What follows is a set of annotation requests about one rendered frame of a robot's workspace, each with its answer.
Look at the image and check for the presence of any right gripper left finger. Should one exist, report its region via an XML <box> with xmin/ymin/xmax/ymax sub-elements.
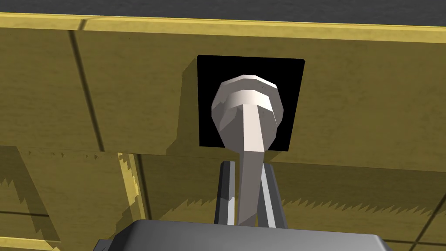
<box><xmin>214</xmin><ymin>161</ymin><xmax>240</xmax><ymax>226</ymax></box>

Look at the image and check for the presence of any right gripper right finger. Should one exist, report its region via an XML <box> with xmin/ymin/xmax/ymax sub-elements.
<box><xmin>257</xmin><ymin>162</ymin><xmax>289</xmax><ymax>229</ymax></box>

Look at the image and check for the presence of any yellow wooden drawer front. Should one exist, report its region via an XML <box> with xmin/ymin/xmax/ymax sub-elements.
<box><xmin>69</xmin><ymin>17</ymin><xmax>446</xmax><ymax>173</ymax></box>

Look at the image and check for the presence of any yellow wooden cupboard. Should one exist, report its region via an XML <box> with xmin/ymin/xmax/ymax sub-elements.
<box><xmin>0</xmin><ymin>12</ymin><xmax>446</xmax><ymax>251</ymax></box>

